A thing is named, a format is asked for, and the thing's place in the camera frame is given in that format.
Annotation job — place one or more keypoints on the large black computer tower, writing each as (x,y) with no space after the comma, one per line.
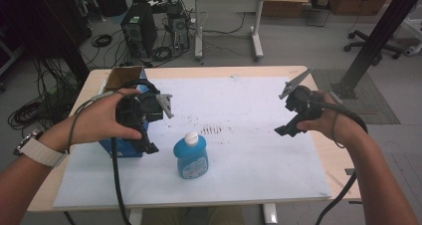
(139,29)

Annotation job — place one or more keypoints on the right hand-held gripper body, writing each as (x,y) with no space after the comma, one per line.
(303,102)

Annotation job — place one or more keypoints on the person's right hand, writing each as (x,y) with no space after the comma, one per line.
(335,125)

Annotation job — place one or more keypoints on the black metal post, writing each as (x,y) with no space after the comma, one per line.
(375,42)

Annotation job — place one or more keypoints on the dark curtain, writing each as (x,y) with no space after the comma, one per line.
(40,22)

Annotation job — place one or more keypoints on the blue cardboard box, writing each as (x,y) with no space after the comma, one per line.
(124,148)

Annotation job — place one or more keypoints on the white table leg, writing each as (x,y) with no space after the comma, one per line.
(135,217)
(269,213)

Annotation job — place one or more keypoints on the grey floor mat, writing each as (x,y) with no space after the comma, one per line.
(371,109)

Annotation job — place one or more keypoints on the white band wristwatch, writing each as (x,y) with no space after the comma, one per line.
(41,152)

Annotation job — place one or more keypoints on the black office chair base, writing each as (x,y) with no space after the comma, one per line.
(365,44)

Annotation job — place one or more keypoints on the small black computer tower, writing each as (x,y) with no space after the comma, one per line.
(179,29)

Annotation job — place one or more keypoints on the metal bracket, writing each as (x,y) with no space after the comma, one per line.
(350,171)

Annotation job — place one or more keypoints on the person's left hand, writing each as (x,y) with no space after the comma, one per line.
(96,118)

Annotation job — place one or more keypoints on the brown cardboard box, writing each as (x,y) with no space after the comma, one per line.
(285,4)

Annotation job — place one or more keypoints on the blue bottle with white cap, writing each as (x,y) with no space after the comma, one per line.
(191,158)

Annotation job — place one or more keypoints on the white mat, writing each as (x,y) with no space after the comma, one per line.
(239,152)

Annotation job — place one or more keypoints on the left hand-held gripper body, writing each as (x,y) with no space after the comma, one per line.
(132,110)

